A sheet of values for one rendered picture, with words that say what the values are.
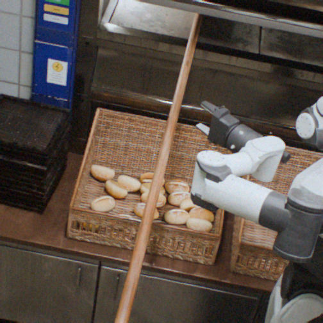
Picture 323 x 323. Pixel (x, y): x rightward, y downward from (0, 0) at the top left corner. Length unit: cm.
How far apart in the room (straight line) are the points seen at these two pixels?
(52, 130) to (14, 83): 34
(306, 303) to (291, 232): 41
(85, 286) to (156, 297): 27
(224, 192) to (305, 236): 22
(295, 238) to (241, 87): 117
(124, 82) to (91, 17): 28
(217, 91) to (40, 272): 96
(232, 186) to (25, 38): 131
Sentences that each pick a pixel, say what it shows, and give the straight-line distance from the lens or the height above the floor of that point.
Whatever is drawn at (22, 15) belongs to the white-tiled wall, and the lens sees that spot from 281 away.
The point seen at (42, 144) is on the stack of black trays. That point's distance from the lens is 264.
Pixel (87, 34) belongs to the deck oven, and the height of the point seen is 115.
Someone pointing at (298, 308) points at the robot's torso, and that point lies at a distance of 213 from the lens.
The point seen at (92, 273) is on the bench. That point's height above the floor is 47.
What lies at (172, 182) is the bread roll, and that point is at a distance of 291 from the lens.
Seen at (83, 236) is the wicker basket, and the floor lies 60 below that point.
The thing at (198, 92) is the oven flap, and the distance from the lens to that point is 281.
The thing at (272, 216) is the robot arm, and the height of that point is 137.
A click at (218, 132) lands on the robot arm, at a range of 214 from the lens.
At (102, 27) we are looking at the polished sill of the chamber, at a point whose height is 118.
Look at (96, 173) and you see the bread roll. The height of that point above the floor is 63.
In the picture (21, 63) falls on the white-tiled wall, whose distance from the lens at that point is 291.
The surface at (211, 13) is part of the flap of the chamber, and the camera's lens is 249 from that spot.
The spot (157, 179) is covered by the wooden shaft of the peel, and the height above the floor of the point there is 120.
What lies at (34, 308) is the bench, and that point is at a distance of 297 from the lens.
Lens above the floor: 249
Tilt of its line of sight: 38 degrees down
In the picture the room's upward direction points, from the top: 11 degrees clockwise
